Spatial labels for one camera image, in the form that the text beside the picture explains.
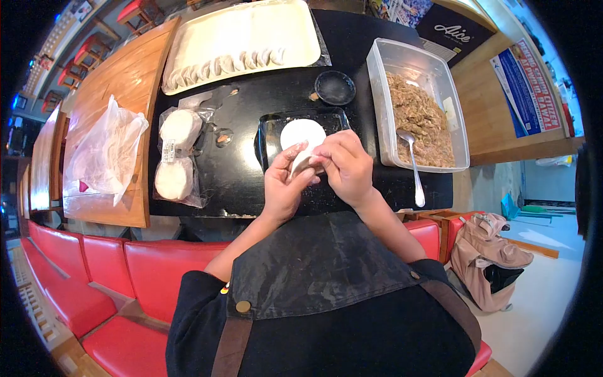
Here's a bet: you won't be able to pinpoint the blue and red poster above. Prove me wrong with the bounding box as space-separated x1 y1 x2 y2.
489 38 564 139

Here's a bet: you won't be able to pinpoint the red cushioned bench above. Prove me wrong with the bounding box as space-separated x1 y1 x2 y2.
21 219 493 377

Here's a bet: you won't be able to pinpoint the row of folded dumplings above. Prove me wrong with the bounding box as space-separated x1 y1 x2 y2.
165 47 287 93

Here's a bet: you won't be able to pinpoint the wooden counter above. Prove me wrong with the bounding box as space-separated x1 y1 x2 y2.
449 27 586 167

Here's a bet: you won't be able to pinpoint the person's right fingers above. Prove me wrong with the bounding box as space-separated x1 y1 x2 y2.
308 136 341 177

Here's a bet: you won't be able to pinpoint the person's left fingers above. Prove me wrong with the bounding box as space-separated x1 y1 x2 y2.
291 168 321 189

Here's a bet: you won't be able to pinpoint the clear packet of wrappers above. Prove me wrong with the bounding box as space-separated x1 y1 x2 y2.
153 107 209 209

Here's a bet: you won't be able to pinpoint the wooden table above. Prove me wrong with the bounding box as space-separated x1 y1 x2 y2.
62 16 182 229
30 101 65 212

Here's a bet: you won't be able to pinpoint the clear plastic container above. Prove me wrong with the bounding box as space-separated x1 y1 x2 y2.
366 38 471 174

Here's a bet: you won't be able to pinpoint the person's left thumb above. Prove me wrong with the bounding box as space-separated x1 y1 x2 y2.
279 140 310 169

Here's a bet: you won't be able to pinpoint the pink backpack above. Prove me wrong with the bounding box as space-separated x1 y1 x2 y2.
450 212 535 313

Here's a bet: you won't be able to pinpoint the stack of round dumpling wrappers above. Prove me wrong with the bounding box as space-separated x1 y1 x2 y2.
280 118 327 152

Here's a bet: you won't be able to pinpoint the red wooden chair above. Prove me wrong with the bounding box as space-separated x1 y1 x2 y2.
116 0 166 36
57 61 88 91
74 33 112 72

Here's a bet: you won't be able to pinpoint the white plastic bag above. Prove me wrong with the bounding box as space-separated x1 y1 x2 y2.
63 94 150 207

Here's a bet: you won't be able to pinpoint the person's body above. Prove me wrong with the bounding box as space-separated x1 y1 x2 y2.
166 210 482 377

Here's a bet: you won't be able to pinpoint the black printed box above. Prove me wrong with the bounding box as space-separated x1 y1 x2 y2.
415 3 498 68

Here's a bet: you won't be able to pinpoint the person's right hand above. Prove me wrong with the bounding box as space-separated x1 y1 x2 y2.
308 129 376 211

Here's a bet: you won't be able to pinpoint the small black round dish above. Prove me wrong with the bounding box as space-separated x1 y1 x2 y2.
314 70 357 107

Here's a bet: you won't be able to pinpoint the white dumpling wrapper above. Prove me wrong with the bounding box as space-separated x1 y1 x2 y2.
288 141 326 180

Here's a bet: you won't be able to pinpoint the person's left hand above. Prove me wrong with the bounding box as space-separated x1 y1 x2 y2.
262 140 321 227

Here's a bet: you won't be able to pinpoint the large white tray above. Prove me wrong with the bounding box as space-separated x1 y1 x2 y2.
161 0 322 96

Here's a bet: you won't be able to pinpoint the minced meat filling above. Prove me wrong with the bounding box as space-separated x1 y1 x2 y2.
386 71 456 168

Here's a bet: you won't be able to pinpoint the black rectangular tray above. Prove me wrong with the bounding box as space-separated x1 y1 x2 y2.
254 107 352 173

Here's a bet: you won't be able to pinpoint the metal spoon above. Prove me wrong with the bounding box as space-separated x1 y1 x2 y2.
396 128 426 208

